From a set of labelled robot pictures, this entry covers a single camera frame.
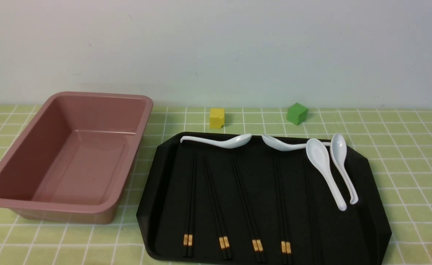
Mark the black chopstick gold band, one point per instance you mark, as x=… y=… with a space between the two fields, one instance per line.
x=280 y=213
x=259 y=240
x=186 y=226
x=220 y=218
x=215 y=211
x=191 y=215
x=247 y=210
x=287 y=239

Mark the yellow foam cube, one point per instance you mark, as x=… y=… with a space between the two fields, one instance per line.
x=217 y=118

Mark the white ceramic soup spoon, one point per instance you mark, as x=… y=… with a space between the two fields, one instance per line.
x=319 y=157
x=232 y=143
x=279 y=145
x=338 y=152

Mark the black plastic serving tray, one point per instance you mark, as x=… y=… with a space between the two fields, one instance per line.
x=320 y=234

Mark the green foam cube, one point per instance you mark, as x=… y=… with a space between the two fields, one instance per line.
x=297 y=113

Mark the pink rectangular plastic bin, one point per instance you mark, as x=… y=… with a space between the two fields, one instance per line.
x=71 y=162

